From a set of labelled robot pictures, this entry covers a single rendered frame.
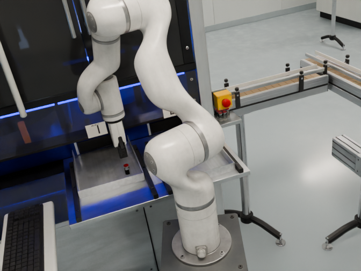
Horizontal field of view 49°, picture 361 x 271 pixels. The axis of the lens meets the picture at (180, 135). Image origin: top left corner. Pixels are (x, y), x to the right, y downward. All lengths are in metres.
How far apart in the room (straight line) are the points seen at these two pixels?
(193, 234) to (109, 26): 0.62
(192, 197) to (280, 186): 1.86
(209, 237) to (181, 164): 0.29
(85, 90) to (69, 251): 0.97
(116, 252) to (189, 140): 1.22
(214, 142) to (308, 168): 2.10
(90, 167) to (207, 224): 0.73
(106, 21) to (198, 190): 0.50
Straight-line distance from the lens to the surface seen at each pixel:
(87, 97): 1.39
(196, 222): 1.17
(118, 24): 1.06
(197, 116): 1.07
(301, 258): 2.44
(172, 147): 1.01
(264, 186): 2.94
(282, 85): 2.14
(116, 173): 1.67
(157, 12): 1.09
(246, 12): 6.99
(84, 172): 1.74
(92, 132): 1.75
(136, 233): 2.09
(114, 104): 1.46
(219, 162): 1.63
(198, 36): 1.72
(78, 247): 2.09
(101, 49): 1.30
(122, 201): 1.51
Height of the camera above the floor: 1.78
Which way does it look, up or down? 29 degrees down
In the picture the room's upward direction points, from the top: 9 degrees counter-clockwise
